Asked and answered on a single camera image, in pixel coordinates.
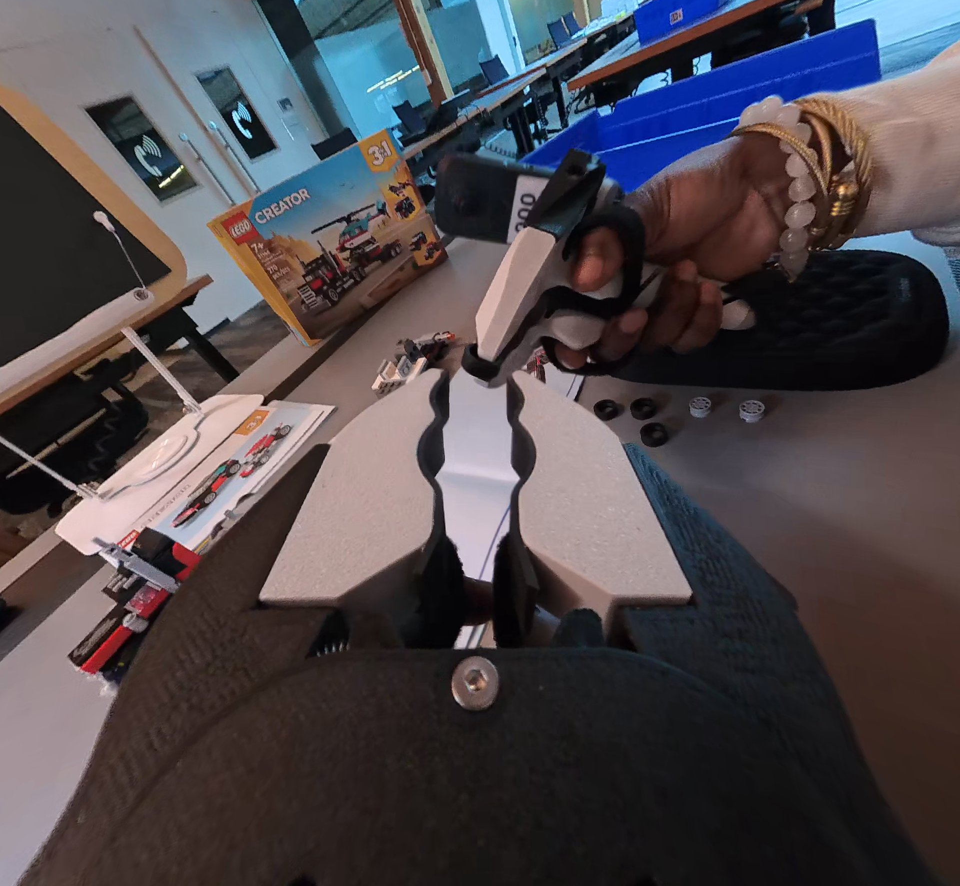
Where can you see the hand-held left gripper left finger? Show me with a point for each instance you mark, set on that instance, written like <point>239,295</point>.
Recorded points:
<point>360,503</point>

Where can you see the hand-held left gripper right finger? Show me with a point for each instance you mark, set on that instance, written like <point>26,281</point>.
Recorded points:
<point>592,511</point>

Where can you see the grey lego wheel rim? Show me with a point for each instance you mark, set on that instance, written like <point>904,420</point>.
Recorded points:
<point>752,410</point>
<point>700,406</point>

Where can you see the person's right forearm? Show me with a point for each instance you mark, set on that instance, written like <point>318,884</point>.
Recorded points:
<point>915,150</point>

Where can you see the black lego tyre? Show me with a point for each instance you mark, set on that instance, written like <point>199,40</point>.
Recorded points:
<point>606,409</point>
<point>643,407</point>
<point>654,433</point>

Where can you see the lego booklet with car cover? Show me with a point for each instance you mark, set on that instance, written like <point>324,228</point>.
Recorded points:
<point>255,451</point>

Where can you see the open lego instruction booklet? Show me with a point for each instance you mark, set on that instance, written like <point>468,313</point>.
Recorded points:
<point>476,451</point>

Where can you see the partly built lego model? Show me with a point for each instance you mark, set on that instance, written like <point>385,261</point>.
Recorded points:
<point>397,372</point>

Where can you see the lego set box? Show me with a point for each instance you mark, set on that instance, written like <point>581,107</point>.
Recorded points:
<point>322,248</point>

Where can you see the pile of lego bricks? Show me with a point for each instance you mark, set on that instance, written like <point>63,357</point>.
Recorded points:
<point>161,601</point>

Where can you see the grey lego lattice piece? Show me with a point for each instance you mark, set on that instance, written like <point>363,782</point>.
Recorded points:
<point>139,565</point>

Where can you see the person's right hand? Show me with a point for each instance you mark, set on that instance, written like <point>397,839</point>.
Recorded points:
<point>712,225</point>

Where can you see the blue office chair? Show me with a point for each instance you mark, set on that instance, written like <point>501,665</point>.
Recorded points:
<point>495,69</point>
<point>562,30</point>
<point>412,122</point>

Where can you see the wooden pillar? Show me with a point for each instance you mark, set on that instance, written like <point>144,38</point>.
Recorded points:
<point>409,8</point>

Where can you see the long office desk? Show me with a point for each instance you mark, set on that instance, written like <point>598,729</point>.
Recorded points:
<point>675,53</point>

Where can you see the large blue plastic bin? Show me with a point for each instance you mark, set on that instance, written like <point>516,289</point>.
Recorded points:
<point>712,98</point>

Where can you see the phone icon door window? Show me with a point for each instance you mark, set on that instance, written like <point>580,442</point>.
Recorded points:
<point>238,117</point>
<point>142,150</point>

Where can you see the small blue plastic bin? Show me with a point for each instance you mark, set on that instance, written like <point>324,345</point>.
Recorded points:
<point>682,15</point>

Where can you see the wooden desk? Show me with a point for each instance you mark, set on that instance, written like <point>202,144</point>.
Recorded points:
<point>180,292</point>

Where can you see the black mesh wrist rest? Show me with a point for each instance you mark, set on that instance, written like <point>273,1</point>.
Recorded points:
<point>840,323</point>

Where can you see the white gooseneck microphone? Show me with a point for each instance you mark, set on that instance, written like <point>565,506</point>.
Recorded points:
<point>105,222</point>

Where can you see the gold bangle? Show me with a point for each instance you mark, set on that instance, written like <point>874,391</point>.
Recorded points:
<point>855,150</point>

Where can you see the black panel with wooden frame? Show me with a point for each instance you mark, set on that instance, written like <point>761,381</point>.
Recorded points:
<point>60,240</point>

